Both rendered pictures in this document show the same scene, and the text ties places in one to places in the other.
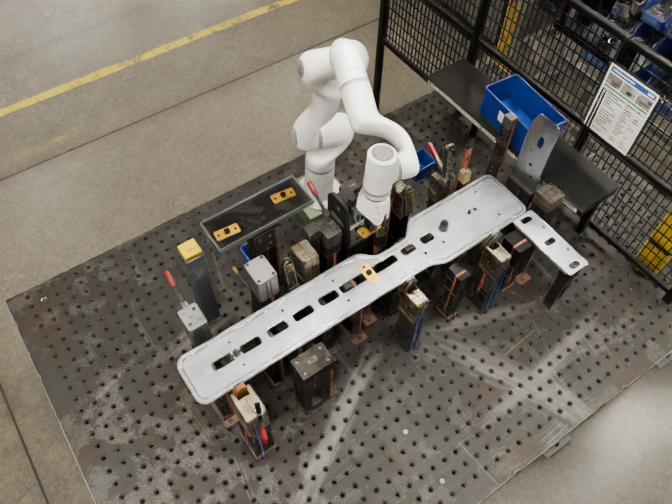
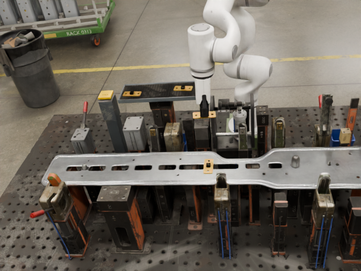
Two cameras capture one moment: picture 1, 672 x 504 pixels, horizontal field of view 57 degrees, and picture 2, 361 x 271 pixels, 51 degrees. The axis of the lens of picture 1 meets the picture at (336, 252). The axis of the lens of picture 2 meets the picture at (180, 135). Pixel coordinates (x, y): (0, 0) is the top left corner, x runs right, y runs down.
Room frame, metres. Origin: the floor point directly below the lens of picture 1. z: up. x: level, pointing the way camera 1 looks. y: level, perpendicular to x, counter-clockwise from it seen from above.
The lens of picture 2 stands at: (0.33, -0.90, 2.06)
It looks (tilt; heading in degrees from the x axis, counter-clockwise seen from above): 38 degrees down; 49
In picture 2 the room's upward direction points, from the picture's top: 9 degrees counter-clockwise
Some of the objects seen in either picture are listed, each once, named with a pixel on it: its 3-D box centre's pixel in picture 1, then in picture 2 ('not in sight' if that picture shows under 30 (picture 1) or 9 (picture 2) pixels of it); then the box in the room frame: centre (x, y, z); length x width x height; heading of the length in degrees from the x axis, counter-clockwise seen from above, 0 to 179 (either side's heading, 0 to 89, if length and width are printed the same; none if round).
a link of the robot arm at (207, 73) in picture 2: (376, 187); (202, 68); (1.17, -0.11, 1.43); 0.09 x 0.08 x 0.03; 43
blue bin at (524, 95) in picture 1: (520, 115); not in sight; (1.84, -0.72, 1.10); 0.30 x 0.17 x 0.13; 31
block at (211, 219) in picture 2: (364, 292); (211, 190); (1.16, -0.11, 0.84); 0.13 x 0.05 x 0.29; 36
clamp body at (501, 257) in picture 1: (487, 277); (319, 229); (1.22, -0.57, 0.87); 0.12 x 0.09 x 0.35; 36
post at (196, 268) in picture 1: (201, 285); (117, 133); (1.12, 0.48, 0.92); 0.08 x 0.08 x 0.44; 36
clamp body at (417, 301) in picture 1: (409, 318); (224, 221); (1.04, -0.27, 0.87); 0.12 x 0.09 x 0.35; 36
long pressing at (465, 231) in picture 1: (365, 278); (203, 168); (1.13, -0.10, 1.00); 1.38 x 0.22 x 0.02; 126
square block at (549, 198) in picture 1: (537, 221); not in sight; (1.48, -0.79, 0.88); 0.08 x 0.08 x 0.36; 36
